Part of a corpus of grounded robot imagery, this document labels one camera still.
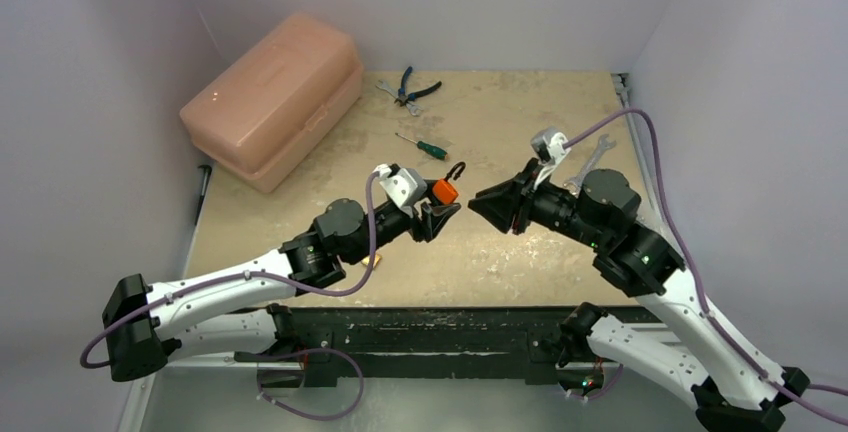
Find green handled screwdriver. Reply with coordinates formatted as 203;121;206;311
395;133;449;161

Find blue handled pliers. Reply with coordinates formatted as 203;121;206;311
395;66;443;108

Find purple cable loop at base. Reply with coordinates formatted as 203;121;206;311
255;344;369;422

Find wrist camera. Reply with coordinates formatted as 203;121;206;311
374;164;427;217
530;127;570;191

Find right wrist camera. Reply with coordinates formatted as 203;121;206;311
530;127;570;191

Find large silver wrench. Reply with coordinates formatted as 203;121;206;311
563;134;617;193

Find pink plastic toolbox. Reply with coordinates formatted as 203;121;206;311
179;13;364;193

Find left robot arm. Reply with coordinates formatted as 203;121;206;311
80;178;461;383

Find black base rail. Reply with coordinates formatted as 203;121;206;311
234;306;599;387

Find orange padlock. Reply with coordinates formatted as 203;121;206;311
431;161;466;205

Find brass padlock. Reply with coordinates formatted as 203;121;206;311
362;254;382;267

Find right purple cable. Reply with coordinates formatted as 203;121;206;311
566;108;848;426

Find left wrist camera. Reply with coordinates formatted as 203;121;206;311
374;164;427;217

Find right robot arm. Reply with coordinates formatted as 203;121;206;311
469;160;810;431

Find small silver wrench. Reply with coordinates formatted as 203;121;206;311
375;80;422;117

